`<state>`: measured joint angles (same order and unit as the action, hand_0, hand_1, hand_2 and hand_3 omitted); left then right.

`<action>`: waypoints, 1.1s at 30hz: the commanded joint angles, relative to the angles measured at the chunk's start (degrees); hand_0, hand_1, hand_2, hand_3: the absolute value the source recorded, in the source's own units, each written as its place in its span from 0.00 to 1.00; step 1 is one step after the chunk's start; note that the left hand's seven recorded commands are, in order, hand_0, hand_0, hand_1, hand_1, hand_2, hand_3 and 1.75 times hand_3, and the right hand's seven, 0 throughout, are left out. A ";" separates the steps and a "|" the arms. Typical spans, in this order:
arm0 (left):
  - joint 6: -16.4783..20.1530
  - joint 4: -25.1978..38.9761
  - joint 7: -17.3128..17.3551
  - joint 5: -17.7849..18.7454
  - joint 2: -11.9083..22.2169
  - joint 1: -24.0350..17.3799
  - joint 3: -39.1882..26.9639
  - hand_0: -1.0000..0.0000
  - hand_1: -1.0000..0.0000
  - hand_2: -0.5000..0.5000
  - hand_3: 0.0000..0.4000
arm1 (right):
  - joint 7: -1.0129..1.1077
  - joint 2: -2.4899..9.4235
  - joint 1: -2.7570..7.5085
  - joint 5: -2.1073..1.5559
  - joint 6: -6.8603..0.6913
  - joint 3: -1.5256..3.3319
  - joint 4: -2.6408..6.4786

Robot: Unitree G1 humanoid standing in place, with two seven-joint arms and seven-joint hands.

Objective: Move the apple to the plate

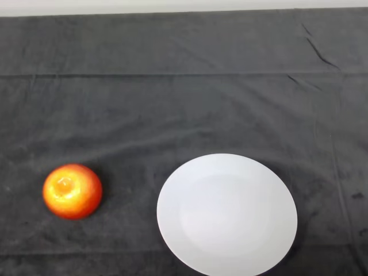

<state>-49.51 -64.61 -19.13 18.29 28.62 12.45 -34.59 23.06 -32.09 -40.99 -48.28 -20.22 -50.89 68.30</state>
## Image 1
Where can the red yellow apple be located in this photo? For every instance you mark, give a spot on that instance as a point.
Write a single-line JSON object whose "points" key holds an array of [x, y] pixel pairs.
{"points": [[73, 198]]}

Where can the white round plate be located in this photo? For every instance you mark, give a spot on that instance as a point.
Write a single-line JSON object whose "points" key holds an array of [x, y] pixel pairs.
{"points": [[227, 215]]}

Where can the black cloth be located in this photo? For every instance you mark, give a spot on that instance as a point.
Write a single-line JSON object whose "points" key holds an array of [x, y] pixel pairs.
{"points": [[172, 100]]}

